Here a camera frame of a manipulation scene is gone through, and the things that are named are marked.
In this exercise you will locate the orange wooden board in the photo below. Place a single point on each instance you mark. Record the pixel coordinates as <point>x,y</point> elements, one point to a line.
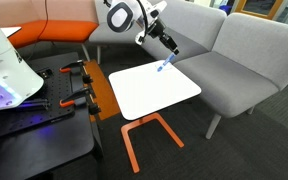
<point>104,96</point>

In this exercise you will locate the black orange clamp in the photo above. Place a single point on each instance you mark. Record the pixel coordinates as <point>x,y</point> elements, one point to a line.
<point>80,66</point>
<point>87,93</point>

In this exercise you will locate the black cart table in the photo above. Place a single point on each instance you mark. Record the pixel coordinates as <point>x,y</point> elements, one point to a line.
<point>40,148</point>

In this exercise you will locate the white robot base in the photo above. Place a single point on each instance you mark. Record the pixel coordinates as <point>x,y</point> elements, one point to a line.
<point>18,81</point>

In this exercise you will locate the grey corner sofa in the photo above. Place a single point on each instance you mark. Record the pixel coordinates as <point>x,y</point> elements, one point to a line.
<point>194,28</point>

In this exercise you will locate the orange and pink sofa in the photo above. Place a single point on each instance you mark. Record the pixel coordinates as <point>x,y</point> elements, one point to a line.
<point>48,20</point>

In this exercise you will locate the white square side table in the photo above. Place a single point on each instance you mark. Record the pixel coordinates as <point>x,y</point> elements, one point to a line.
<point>143,90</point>

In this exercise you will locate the upper black orange clamp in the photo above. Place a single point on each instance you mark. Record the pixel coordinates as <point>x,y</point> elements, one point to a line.
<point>80,66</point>

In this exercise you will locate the grey sofa seat right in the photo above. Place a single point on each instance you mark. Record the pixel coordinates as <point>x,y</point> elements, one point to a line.
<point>247,64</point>

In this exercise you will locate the lower black orange clamp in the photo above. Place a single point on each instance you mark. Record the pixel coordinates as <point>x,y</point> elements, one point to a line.
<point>87,93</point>

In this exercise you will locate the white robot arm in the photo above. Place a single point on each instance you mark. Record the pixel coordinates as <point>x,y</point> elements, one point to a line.
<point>123,14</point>

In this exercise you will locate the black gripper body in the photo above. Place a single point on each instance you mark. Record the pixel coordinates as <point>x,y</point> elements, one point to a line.
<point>157,29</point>

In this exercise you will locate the blue and white marker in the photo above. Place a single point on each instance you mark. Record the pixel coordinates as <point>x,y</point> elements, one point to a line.
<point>167,60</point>

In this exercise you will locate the black perforated mounting board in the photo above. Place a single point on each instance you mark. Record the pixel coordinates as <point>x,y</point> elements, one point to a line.
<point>44,106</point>

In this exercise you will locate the orange metal table base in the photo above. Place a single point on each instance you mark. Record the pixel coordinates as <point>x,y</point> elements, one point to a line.
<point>137,129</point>

